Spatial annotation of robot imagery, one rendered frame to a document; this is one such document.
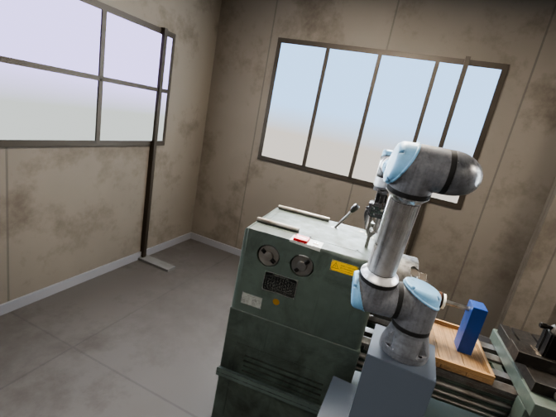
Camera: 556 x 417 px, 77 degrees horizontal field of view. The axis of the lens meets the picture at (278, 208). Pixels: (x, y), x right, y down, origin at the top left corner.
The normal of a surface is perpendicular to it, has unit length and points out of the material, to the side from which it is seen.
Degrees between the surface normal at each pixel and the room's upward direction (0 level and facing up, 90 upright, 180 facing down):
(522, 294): 90
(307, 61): 90
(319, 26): 90
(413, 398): 90
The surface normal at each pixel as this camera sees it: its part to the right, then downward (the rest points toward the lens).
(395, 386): -0.39, 0.17
